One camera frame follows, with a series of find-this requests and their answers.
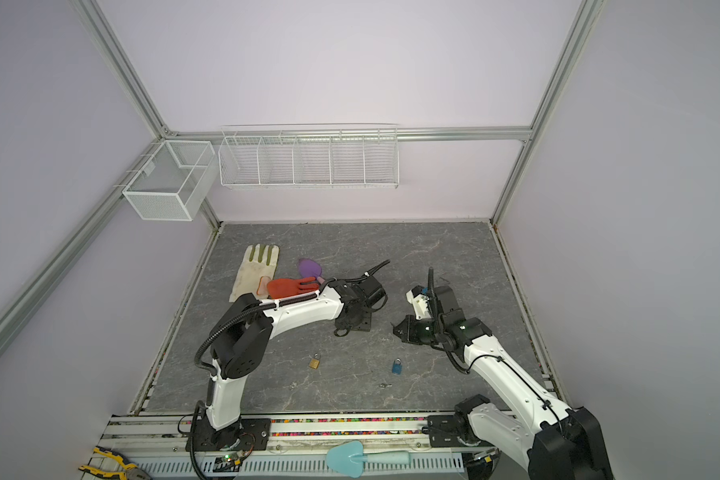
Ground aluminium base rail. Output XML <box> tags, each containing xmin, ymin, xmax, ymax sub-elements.
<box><xmin>98</xmin><ymin>409</ymin><xmax>601</xmax><ymax>454</ymax></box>

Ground brass padlock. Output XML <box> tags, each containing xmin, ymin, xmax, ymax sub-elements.
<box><xmin>309</xmin><ymin>353</ymin><xmax>321</xmax><ymax>369</ymax></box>

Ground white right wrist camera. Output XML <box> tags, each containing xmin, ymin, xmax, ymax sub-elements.
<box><xmin>406</xmin><ymin>286</ymin><xmax>433</xmax><ymax>320</ymax></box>

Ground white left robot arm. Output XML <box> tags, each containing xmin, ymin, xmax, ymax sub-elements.
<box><xmin>186</xmin><ymin>260</ymin><xmax>390</xmax><ymax>452</ymax></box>

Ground yellow black pliers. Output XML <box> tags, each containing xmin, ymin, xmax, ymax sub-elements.
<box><xmin>78</xmin><ymin>446</ymin><xmax>152</xmax><ymax>480</ymax></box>

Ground cream and green work glove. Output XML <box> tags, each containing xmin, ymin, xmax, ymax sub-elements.
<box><xmin>229</xmin><ymin>244</ymin><xmax>280</xmax><ymax>303</ymax></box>

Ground red rubber glove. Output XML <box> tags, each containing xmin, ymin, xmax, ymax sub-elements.
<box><xmin>255</xmin><ymin>276</ymin><xmax>320</xmax><ymax>299</ymax></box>

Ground purple garden trowel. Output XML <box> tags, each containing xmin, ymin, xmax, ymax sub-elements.
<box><xmin>297</xmin><ymin>258</ymin><xmax>324</xmax><ymax>284</ymax></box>

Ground teal garden trowel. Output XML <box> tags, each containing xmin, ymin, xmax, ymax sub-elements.
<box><xmin>325</xmin><ymin>440</ymin><xmax>411</xmax><ymax>478</ymax></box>

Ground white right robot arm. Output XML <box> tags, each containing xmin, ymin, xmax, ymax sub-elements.
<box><xmin>393</xmin><ymin>276</ymin><xmax>613</xmax><ymax>479</ymax></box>

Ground white slotted cable duct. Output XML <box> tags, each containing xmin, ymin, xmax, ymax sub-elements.
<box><xmin>131</xmin><ymin>452</ymin><xmax>466</xmax><ymax>479</ymax></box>

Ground white mesh box basket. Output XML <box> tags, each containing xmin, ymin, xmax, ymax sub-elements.
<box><xmin>123</xmin><ymin>140</ymin><xmax>219</xmax><ymax>221</ymax></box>

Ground white wire shelf basket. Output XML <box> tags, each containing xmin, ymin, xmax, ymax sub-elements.
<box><xmin>218</xmin><ymin>123</ymin><xmax>400</xmax><ymax>188</ymax></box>

